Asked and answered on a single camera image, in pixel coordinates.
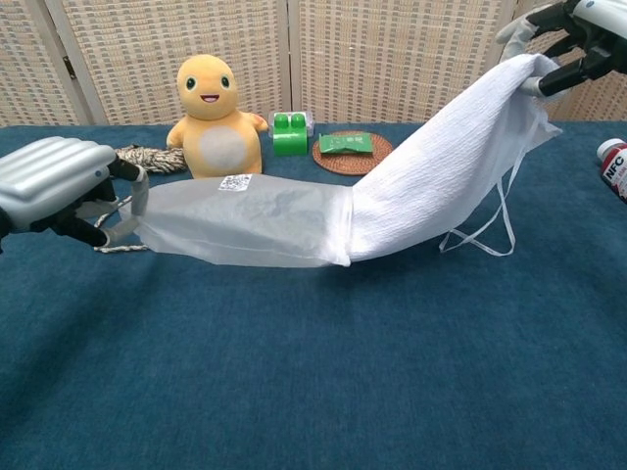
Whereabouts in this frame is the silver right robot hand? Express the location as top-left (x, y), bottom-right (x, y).
top-left (495, 0), bottom-right (627, 99)

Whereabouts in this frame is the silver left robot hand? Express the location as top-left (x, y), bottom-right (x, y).
top-left (0, 136), bottom-right (151, 254)

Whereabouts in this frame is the frosted plastic zip bag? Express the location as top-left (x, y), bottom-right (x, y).
top-left (117, 173), bottom-right (354, 269)

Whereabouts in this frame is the white garment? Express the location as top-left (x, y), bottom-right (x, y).
top-left (342, 52), bottom-right (564, 268)

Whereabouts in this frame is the red juice bottle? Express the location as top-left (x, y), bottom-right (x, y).
top-left (596, 138), bottom-right (627, 205)

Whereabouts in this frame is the yellow plush dinosaur toy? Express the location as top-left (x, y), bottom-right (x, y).
top-left (165, 54), bottom-right (270, 180)

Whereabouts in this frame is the woven folding screen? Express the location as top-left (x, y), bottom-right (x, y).
top-left (0, 0), bottom-right (627, 129)

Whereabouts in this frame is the green toy building block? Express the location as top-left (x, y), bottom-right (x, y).
top-left (271, 112), bottom-right (310, 158)

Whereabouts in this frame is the green foil packet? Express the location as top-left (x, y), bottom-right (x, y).
top-left (317, 131), bottom-right (374, 158)

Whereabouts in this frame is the round woven rattan coaster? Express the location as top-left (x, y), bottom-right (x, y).
top-left (312, 130), bottom-right (396, 176)

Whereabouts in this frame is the beige braided rope coil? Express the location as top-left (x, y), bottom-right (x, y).
top-left (92, 144), bottom-right (190, 254)

